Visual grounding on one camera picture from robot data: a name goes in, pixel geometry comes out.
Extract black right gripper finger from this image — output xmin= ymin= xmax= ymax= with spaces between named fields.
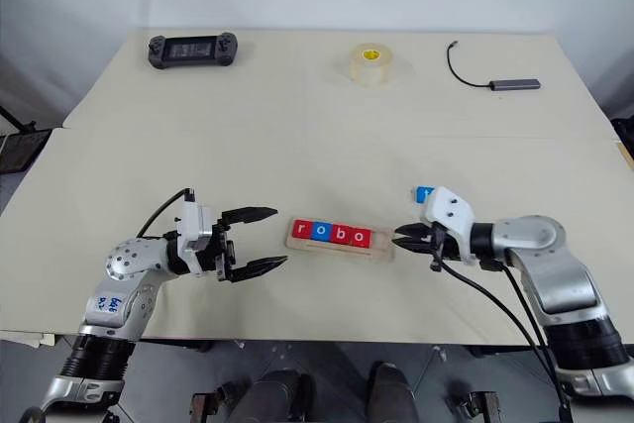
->
xmin=392 ymin=237 xmax=436 ymax=254
xmin=395 ymin=223 xmax=435 ymax=241

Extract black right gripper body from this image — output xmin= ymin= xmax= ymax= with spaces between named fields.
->
xmin=429 ymin=226 xmax=462 ymax=273

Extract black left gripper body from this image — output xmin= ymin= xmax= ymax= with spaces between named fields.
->
xmin=197 ymin=222 xmax=237 ymax=284

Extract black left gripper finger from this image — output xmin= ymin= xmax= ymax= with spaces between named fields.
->
xmin=227 ymin=255 xmax=289 ymax=284
xmin=220 ymin=205 xmax=278 ymax=229

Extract wooden letter tray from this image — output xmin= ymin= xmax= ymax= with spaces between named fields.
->
xmin=284 ymin=218 xmax=396 ymax=264

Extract dark rounded shape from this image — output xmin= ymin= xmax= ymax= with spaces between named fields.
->
xmin=369 ymin=362 xmax=420 ymax=423
xmin=230 ymin=368 xmax=313 ymax=423

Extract clear tape roll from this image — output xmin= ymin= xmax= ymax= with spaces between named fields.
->
xmin=350 ymin=42 xmax=396 ymax=87

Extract black handheld game console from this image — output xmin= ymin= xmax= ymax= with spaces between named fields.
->
xmin=146 ymin=32 xmax=238 ymax=70

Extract beige paper sheets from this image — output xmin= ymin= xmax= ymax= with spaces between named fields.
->
xmin=0 ymin=329 xmax=56 ymax=348

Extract dark chair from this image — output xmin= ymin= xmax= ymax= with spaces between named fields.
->
xmin=611 ymin=115 xmax=634 ymax=147

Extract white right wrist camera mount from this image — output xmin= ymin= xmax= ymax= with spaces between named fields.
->
xmin=419 ymin=186 xmax=477 ymax=264

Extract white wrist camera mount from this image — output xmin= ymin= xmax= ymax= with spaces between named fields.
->
xmin=175 ymin=199 xmax=218 ymax=276
xmin=419 ymin=186 xmax=477 ymax=264

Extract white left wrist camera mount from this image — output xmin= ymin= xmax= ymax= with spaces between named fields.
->
xmin=175 ymin=199 xmax=218 ymax=276

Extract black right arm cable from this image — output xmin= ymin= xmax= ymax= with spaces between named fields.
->
xmin=430 ymin=257 xmax=571 ymax=423

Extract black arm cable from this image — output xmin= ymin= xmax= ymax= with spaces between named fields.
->
xmin=136 ymin=188 xmax=197 ymax=241
xmin=430 ymin=257 xmax=571 ymax=423

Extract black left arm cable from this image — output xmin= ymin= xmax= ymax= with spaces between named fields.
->
xmin=136 ymin=188 xmax=197 ymax=241

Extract rusty brown metal bracket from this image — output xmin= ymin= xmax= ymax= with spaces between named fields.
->
xmin=448 ymin=389 xmax=499 ymax=423
xmin=190 ymin=390 xmax=222 ymax=423

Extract grey USB hub with cable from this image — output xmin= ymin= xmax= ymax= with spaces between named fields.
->
xmin=446 ymin=40 xmax=542 ymax=93

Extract black stand frame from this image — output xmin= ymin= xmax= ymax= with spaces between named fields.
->
xmin=0 ymin=105 xmax=53 ymax=176

